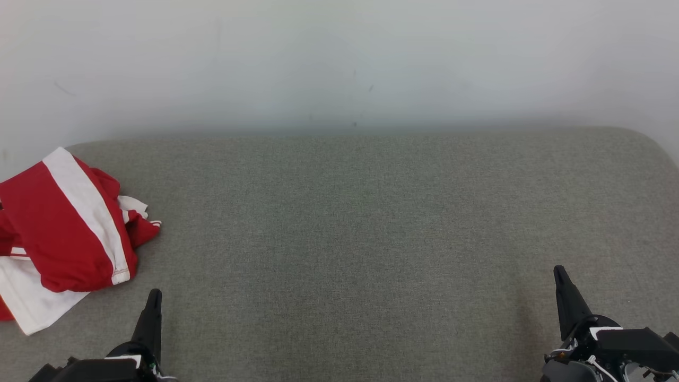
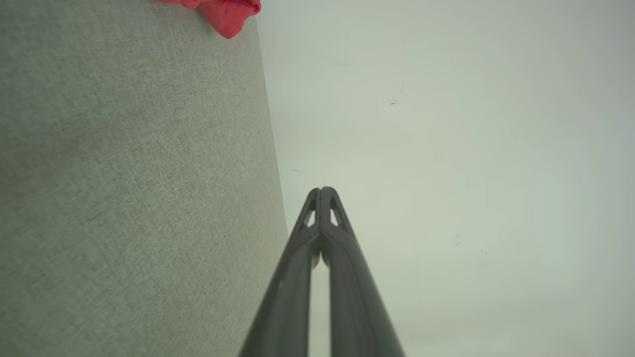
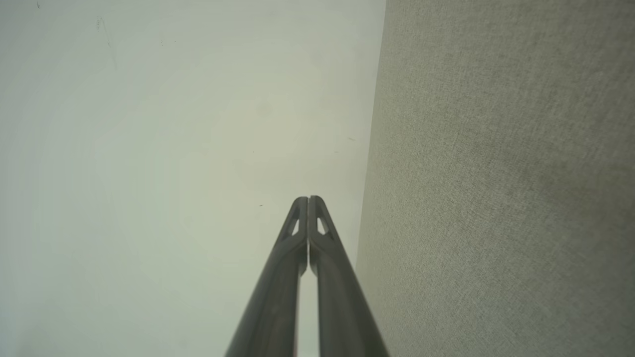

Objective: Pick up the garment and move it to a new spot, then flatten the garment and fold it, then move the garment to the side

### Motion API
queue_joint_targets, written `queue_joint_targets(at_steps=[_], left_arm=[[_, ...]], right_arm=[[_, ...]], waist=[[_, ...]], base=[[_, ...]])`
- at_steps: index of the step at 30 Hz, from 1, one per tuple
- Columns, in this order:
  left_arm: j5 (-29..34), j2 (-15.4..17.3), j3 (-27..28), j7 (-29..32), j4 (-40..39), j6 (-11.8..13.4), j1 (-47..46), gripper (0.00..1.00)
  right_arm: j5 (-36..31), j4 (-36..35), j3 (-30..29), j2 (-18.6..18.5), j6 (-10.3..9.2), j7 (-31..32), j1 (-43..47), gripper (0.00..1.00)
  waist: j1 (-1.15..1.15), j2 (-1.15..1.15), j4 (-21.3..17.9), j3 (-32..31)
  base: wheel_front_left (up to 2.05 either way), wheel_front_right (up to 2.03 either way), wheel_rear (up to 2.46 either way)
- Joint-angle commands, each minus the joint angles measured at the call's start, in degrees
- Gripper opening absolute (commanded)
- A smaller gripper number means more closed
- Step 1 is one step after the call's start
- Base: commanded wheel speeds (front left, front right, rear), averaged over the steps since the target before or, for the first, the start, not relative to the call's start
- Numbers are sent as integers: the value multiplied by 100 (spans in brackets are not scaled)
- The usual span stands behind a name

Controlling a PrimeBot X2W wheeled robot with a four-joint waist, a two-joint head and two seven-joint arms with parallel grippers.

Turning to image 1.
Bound red shorts with white stripe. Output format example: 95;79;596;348
0;147;140;293

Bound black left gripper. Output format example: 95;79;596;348
29;289;178;382

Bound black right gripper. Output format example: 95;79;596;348
551;265;679;382

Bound thin right gripper cable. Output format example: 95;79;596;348
585;354;620;382

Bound red Bulls 23 jersey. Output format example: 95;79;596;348
0;167;162;336

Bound grey fabric sofa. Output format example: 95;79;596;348
0;126;679;382

